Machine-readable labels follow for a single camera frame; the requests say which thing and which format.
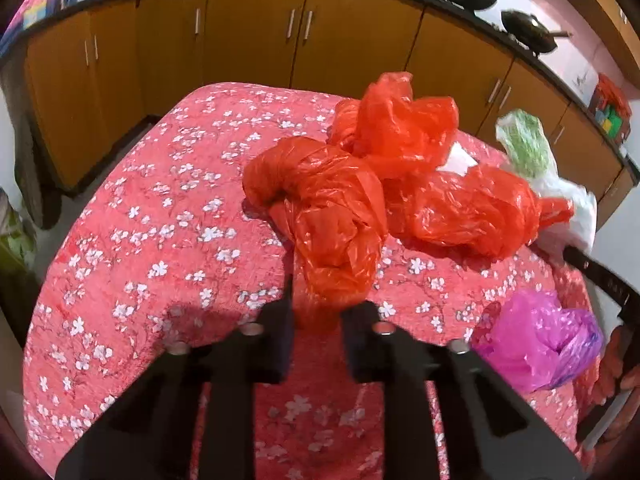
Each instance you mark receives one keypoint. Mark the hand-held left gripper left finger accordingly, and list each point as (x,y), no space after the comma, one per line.
(277,340)

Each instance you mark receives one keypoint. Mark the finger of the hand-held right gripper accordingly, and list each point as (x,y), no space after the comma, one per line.
(600,275)

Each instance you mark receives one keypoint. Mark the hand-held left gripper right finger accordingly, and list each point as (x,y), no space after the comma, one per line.
(360,345)

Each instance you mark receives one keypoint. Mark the pink plastic bag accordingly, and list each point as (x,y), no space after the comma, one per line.
(535,340)

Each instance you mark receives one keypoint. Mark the green printed plastic bag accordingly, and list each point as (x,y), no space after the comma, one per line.
(527,142)

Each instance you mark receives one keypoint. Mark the thin white plastic bag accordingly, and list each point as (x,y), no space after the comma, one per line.
(459,157)

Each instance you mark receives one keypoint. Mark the red floral tablecloth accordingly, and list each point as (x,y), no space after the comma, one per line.
(165,240)

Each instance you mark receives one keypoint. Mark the green box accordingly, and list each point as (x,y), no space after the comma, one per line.
(610,121)

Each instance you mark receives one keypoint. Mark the orange bag over condiments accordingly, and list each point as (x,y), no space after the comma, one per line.
(612,91)

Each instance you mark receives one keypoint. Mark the wok with lid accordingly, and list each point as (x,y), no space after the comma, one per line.
(527,32)

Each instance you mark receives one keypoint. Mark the round dark board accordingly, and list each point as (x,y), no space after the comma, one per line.
(37,175)

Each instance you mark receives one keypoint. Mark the wooden base cabinets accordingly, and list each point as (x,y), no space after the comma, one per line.
(240,35)

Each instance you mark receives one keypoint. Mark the black kitchen countertop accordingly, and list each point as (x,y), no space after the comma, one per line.
(75,9)

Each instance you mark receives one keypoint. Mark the wooden wall cabinet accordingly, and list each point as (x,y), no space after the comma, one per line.
(617,20)

